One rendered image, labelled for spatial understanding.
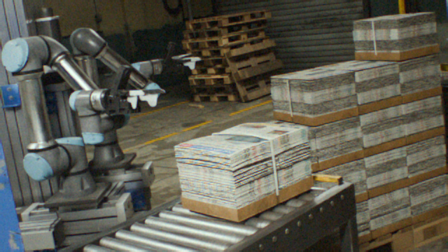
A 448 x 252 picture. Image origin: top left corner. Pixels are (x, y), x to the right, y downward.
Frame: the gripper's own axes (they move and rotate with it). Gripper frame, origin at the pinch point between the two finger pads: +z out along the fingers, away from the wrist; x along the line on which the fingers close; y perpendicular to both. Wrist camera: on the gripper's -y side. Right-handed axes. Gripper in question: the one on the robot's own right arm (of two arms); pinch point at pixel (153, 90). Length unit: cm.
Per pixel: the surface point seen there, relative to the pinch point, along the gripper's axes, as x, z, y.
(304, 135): -33, 38, 19
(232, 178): -2.0, 26.7, 28.8
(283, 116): -133, -16, 20
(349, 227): -43, 50, 53
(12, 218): 95, 42, 17
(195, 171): -7.5, 9.4, 28.0
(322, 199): -28, 46, 40
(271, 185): -19, 32, 34
